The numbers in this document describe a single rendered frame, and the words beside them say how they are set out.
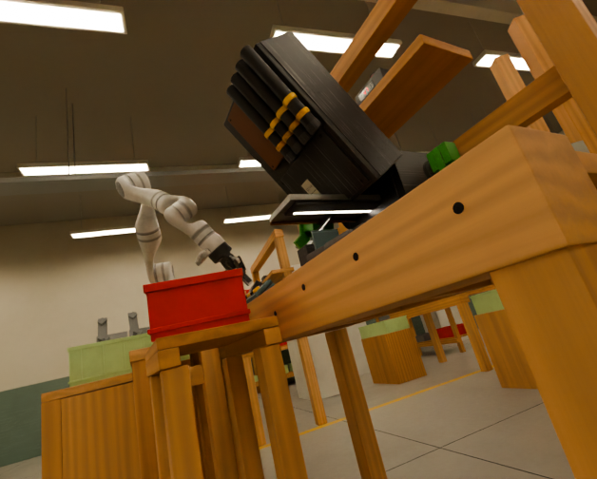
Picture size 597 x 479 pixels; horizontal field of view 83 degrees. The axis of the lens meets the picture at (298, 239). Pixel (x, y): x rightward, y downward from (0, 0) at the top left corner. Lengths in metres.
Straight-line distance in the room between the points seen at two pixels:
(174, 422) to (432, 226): 0.56
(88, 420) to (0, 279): 7.53
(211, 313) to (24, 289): 8.30
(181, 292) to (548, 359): 0.64
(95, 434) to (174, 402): 1.11
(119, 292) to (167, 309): 7.75
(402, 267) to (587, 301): 0.23
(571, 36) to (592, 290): 0.81
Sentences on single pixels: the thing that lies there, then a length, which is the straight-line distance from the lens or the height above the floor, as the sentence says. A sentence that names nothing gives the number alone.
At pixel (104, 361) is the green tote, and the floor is 0.87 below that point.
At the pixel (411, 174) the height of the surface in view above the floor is 1.15.
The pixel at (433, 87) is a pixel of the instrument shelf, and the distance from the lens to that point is 1.47.
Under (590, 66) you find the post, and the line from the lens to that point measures 1.12.
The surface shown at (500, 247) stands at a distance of 0.46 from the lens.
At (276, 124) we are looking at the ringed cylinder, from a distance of 1.06.
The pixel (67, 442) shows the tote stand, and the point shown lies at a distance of 1.85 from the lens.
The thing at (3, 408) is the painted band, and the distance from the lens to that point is 8.77.
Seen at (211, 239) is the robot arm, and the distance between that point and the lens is 1.12.
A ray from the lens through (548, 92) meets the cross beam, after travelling 1.24.
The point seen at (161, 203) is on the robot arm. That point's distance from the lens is 1.22.
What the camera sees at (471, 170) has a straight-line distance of 0.48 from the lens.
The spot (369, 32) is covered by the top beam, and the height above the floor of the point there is 1.87.
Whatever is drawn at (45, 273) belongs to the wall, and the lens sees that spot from 8.98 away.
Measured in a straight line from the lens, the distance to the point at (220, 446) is 1.46.
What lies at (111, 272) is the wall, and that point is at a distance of 8.67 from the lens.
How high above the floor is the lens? 0.72
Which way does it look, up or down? 17 degrees up
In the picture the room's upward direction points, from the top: 14 degrees counter-clockwise
